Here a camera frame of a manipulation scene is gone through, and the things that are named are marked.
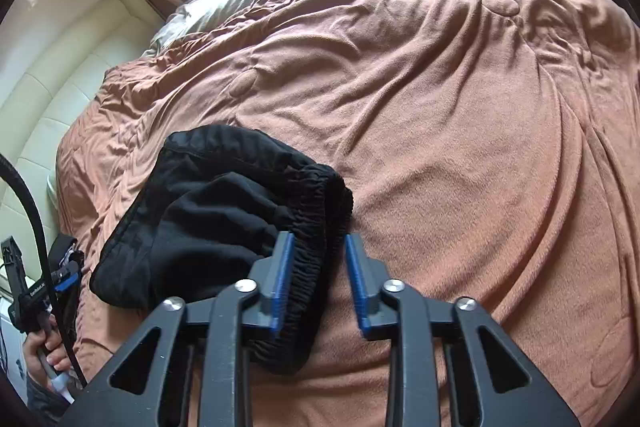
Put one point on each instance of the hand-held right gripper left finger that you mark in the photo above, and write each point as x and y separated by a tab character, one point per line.
284	269

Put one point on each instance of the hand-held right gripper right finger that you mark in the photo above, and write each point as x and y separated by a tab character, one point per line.
354	279

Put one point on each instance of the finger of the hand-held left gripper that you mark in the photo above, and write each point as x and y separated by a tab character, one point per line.
66	279

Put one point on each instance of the black pants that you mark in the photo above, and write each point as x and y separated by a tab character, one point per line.
200	207

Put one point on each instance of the person's left hand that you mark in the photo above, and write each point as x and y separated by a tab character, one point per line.
47	347

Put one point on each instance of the brown fleece blanket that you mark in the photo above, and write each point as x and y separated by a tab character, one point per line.
450	132

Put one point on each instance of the cream padded headboard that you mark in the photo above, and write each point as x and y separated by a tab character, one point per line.
50	97

